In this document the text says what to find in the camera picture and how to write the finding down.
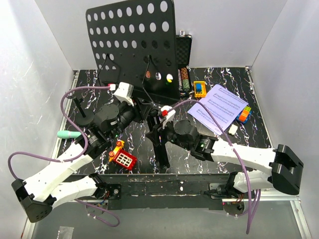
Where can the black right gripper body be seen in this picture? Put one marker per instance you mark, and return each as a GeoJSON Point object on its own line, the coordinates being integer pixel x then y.
{"type": "Point", "coordinates": [168, 134]}

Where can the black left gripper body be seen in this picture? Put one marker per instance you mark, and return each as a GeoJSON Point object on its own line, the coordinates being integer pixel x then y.
{"type": "Point", "coordinates": [128, 113]}

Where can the black microphone desk stand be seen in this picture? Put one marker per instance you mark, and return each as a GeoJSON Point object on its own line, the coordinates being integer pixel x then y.
{"type": "Point", "coordinates": [84, 117]}

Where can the sheet music page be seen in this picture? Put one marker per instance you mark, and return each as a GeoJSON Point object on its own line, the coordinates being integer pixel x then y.
{"type": "Point", "coordinates": [211, 117]}
{"type": "Point", "coordinates": [223, 103]}

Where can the black music stand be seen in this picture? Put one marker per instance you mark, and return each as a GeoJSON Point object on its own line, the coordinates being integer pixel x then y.
{"type": "Point", "coordinates": [134, 42]}

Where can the mint green toy microphone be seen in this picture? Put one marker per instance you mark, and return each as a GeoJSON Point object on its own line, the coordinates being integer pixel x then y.
{"type": "Point", "coordinates": [66, 134]}

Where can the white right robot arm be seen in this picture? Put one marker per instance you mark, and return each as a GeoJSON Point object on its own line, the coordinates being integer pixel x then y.
{"type": "Point", "coordinates": [271, 168]}

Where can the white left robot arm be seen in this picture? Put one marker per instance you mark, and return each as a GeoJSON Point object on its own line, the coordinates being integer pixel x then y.
{"type": "Point", "coordinates": [98, 138]}

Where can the yellow round dealer chip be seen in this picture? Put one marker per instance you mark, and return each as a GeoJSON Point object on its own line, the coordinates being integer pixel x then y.
{"type": "Point", "coordinates": [169, 79]}

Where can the red yellow toy brick house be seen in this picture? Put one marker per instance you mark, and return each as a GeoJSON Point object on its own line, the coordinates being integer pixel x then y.
{"type": "Point", "coordinates": [121, 157]}

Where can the yellow toy brick tray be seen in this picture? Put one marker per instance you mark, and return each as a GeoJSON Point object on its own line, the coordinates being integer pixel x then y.
{"type": "Point", "coordinates": [199, 89]}

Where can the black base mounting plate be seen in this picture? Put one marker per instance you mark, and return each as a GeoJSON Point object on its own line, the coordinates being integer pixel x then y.
{"type": "Point", "coordinates": [168, 191]}

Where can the small white block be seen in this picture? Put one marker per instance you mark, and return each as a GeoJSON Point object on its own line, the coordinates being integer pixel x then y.
{"type": "Point", "coordinates": [233, 129]}

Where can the black poker chip case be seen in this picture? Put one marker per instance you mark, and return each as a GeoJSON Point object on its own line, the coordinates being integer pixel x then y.
{"type": "Point", "coordinates": [183, 51]}

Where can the orange blue toy brick stack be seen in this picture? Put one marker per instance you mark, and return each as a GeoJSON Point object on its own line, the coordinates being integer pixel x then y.
{"type": "Point", "coordinates": [244, 116]}

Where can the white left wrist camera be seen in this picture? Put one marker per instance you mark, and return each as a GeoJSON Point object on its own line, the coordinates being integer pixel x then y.
{"type": "Point", "coordinates": [123, 92]}

